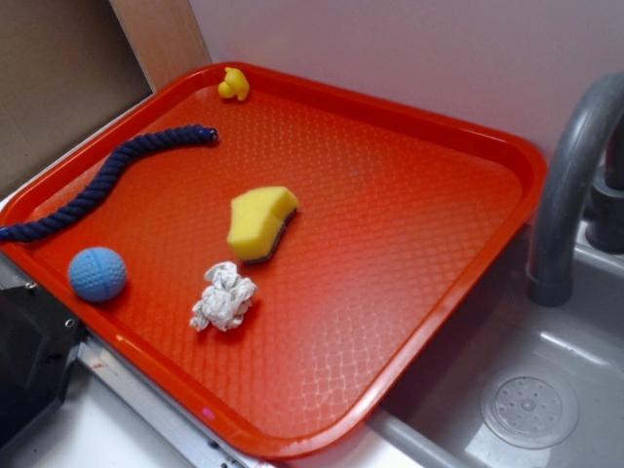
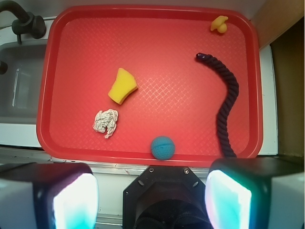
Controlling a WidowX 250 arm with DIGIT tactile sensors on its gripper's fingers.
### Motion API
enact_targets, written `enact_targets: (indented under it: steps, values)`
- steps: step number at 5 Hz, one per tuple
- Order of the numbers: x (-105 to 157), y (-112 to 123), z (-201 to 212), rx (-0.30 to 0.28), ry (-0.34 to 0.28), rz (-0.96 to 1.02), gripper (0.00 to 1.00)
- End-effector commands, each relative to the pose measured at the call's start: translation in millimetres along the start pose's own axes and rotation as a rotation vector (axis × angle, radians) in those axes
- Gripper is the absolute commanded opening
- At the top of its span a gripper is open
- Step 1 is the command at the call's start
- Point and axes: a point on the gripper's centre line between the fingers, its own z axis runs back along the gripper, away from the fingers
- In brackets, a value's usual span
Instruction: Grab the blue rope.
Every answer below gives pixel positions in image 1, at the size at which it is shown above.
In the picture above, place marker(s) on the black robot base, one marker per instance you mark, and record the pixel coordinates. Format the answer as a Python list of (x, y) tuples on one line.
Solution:
[(39, 344)]

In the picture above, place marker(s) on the red plastic tray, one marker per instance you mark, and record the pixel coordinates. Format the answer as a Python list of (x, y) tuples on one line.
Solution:
[(401, 212)]

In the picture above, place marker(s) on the yellow sponge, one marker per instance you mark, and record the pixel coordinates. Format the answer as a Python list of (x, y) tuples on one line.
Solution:
[(258, 218)]

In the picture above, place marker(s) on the crumpled white paper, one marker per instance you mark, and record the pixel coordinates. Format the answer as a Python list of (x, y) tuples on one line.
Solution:
[(225, 301)]

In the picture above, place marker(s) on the yellow rubber duck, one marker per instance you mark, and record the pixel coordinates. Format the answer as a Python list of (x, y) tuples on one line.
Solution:
[(234, 85)]

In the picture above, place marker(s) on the blue dimpled ball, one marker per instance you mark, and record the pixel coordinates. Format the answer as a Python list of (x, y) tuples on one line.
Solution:
[(97, 274)]

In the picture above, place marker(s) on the grey faucet spout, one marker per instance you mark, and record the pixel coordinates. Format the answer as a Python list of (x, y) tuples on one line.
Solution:
[(586, 173)]

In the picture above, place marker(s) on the light wooden board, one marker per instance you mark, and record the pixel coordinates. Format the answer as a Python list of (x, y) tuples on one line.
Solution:
[(164, 36)]

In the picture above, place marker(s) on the grey sink basin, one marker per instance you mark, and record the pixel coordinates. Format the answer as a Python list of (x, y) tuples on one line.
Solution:
[(433, 413)]

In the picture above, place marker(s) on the sink drain strainer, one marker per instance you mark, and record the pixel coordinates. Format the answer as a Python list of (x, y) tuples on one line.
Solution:
[(529, 410)]

